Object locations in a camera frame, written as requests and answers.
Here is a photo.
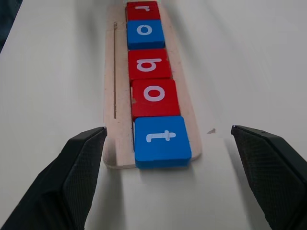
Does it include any blue letter o block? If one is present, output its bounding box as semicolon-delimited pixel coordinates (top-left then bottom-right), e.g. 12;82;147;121
126;20;165;50

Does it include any red letter b block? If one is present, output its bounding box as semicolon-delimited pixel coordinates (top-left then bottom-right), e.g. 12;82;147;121
128;49;173;81

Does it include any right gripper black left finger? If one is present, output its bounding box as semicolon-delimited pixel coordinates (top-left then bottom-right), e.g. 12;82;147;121
0;126;107;230

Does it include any wooden letter tray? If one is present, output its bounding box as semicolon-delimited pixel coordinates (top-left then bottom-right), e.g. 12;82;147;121
103;4;203;170

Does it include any red letter r block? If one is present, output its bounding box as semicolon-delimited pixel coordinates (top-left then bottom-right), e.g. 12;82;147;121
125;0;161;22

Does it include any red letter o block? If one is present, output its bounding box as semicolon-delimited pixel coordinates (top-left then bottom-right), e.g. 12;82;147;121
130;79;181;120

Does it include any blue letter t block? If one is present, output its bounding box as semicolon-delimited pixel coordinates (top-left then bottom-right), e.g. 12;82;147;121
133;115;192;170

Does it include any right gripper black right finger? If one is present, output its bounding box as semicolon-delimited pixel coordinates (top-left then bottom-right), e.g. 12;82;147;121
230;124;307;230

